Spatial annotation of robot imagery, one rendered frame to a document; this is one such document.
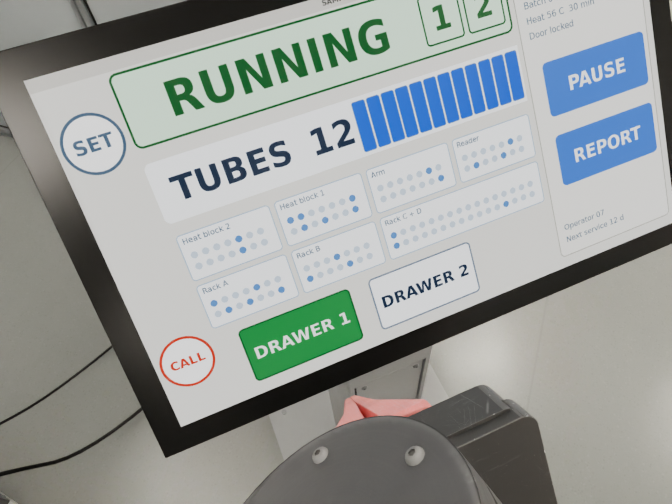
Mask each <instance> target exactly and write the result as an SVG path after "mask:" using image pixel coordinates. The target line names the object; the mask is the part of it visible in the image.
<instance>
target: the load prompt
mask: <svg viewBox="0 0 672 504"><path fill-rule="evenodd" d="M513 32H514V27H513V21H512V16H511V11H510V6H509V0H364V1H360V2H357V3H353V4H350V5H347V6H343V7H340V8H336V9H333V10H329V11H326V12H322V13H319V14H315V15H312V16H308V17H305V18H302V19H298V20H295V21H291V22H288V23H284V24H281V25H277V26H274V27H270V28H267V29H263V30H260V31H257V32H253V33H250V34H246V35H243V36H239V37H236V38H232V39H229V40H225V41H222V42H218V43H215V44H212V45H208V46H205V47H201V48H198V49H194V50H191V51H187V52H184V53H180V54H177V55H173V56H170V57H167V58H163V59H160V60H156V61H153V62H149V63H146V64H142V65H139V66H135V67H132V68H128V69H125V70H121V71H118V72H115V73H111V74H108V75H105V76H106V79H107V81H108V83H109V86H110V88H111V91H112V93H113V96H114V98H115V100H116V103H117V105H118V108H119V110H120V113H121V115H122V117H123V120H124V122H125V125H126V127H127V130H128V132H129V135H130V137H131V139H132V142H133V144H134V147H135V149H136V152H138V151H141V150H144V149H147V148H150V147H153V146H157V145H160V144H163V143H166V142H169V141H172V140H175V139H179V138H182V137H185V136H188V135H191V134H194V133H198V132H201V131H204V130H207V129H210V128H213V127H216V126H220V125H223V124H226V123H229V122H232V121H235V120H238V119H242V118H245V117H248V116H251V115H254V114H257V113H261V112H264V111H267V110H270V109H273V108H276V107H279V106H283V105H286V104H289V103H292V102H295V101H298V100H301V99H305V98H308V97H311V96H314V95H317V94H320V93H324V92H327V91H330V90H333V89H336V88H339V87H342V86H346V85H349V84H352V83H355V82H358V81H361V80H364V79H368V78H371V77H374V76H377V75H380V74H383V73H387V72H390V71H393V70H396V69H399V68H402V67H405V66H409V65H412V64H415V63H418V62H421V61H424V60H427V59H431V58H434V57H437V56H440V55H443V54H446V53H450V52H453V51H456V50H459V49H462V48H465V47H468V46H472V45H475V44H478V43H481V42H484V41H487V40H490V39H494V38H497V37H500V36H503V35H506V34H509V33H513Z"/></svg>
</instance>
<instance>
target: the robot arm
mask: <svg viewBox="0 0 672 504"><path fill-rule="evenodd" d="M243 504H558V503H557V499H556V495H555V491H554V487H553V482H552V478H551V474H550V470H549V466H548V462H547V458H546V453H545V449H544V445H543V441H542V437H541V433H540V429H539V424H538V422H537V420H536V419H535V418H534V417H533V416H532V415H530V414H529V413H528V412H527V411H526V410H524V409H523V408H522V407H521V406H520V405H518V404H517V403H516V402H515V401H513V400H511V399H505V400H504V399H503V398H502V397H501V396H499V395H498V394H497V393H496V392H495V391H494V390H493V389H491V388H490V387H489V386H487V385H478V386H475V387H473V388H471V389H468V390H466V391H464V392H462V393H459V394H457V395H455V396H453V397H451V398H448V399H446V400H444V401H442V402H440V403H437V404H435V405H433V406H431V404H430V403H429V402H428V401H426V400H424V399H383V400H377V399H370V398H365V397H361V396H356V395H353V396H351V397H350V398H347V399H346V400H345V402H344V413H343V416H342V418H341V419H340V421H339V423H338V424H337V426H336V428H334V429H332V430H330V431H327V432H326V433H324V434H322V435H320V436H318V437H317V438H315V439H313V440H312V441H310V442H309V443H307V444H306V445H304V446H303V447H301V448H300V449H299V450H297V451H296V452H295V453H293V454H292V455H291V456H290V457H288V458H287V459H286V460H285V461H284V462H282V463H281V464H280V465H279V466H278V467H277V468H276V469H275V470H274V471H273V472H271V473H270V474H269V475H268V476H267V477H266V478H265V479H264V480H263V482H262V483H261V484H260V485H259V486H258V487H257V488H256V489H255V490H254V491H253V492H252V494H251V495H250V496H249V497H248V498H247V499H246V501H245V502H244V503H243Z"/></svg>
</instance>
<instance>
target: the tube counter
mask: <svg viewBox="0 0 672 504"><path fill-rule="evenodd" d="M525 101H527V95H526V89H525V84H524V79H523V74H522V68H521V63H520V58H519V53H518V47H517V45H515V46H512V47H509V48H506V49H503V50H500V51H497V52H494V53H491V54H487V55H484V56H481V57H478V58H475V59H472V60H469V61H466V62H463V63H460V64H456V65H453V66H450V67H447V68H444V69H441V70H438V71H435V72H432V73H429V74H425V75H422V76H419V77H416V78H413V79H410V80H407V81H404V82H401V83H398V84H394V85H391V86H388V87H385V88H382V89H379V90H376V91H373V92H370V93H367V94H363V95H360V96H357V97H354V98H351V99H348V100H345V101H342V102H339V103H336V104H333V105H329V106H326V107H323V108H320V109H317V110H314V111H311V112H308V113H305V114H302V115H298V117H299V120H300V123H301V127H302V130H303V133H304V136H305V139H306V142H307V146H308V149H309V152H310V155H311V158H312V161H313V164H314V168H315V171H316V173H319V172H322V171H325V170H328V169H331V168H333V167H336V166H339V165H342V164H345V163H348V162H351V161H354V160H357V159H360V158H362V157H365V156H368V155H371V154H374V153H377V152H380V151H383V150H386V149H388V148H391V147H394V146H397V145H400V144H403V143H406V142H409V141H412V140H415V139H417V138H420V137H423V136H426V135H429V134H432V133H435V132H438V131H441V130H443V129H446V128H449V127H452V126H455V125H458V124H461V123H464V122H467V121H470V120H472V119H475V118H478V117H481V116H484V115H487V114H490V113H493V112H496V111H498V110H501V109H504V108H507V107H510V106H513V105H516V104H519V103H522V102H525Z"/></svg>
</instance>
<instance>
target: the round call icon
mask: <svg viewBox="0 0 672 504"><path fill-rule="evenodd" d="M148 349H149V351H150V353H151V355H152V358H153V360H154V362H155V364H156V366H157V369H158V371H159V373H160V375H161V377H162V380H163V382H164V384H165V386H166V388H167V391H168V393H169V395H170V397H172V396H174V395H177V394H179V393H182V392H184V391H187V390H189V389H192V388H194V387H197V386H199V385H202V384H204V383H207V382H209V381H212V380H214V379H217V378H219V377H222V376H224V375H225V372H224V370H223V368H222V365H221V363H220V360H219V358H218V355H217V353H216V351H215V348H214V346H213V343H212V341H211V338H210V336H209V334H208V331H207V329H206V326H202V327H200V328H197V329H195V330H192V331H189V332H187V333H184V334H182V335H179V336H176V337H174V338H171V339H169V340H166V341H163V342H161V343H158V344H156V345H153V346H150V347H148Z"/></svg>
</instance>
